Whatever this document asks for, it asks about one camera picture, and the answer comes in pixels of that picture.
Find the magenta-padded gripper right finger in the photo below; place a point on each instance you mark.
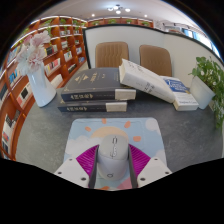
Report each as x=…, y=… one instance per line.
x=153, y=170

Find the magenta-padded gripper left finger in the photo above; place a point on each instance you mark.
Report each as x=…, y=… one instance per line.
x=73, y=171

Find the white computer mouse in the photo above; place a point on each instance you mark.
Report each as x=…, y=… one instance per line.
x=112, y=156

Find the pastel cloud print mouse pad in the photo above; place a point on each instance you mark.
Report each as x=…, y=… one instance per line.
x=83, y=136

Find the thick white book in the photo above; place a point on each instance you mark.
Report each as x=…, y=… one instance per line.
x=146, y=80

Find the thick dark hardcover book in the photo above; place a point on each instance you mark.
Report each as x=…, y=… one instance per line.
x=93, y=81

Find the orange wooden bookshelf unit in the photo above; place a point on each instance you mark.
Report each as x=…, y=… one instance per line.
x=16, y=90

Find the green plant in white pot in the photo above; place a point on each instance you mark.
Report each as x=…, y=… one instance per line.
x=206, y=80

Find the tan upholstered chair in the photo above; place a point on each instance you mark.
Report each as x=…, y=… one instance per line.
x=156, y=60
x=111, y=55

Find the pink and white flower bouquet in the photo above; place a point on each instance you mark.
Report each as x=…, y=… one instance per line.
x=33, y=50

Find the window with curtains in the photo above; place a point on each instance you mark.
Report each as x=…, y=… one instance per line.
x=196, y=35

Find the orange shelf unit with plants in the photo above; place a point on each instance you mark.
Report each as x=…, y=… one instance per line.
x=116, y=22

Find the ceiling lights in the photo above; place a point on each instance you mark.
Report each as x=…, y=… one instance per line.
x=117, y=8

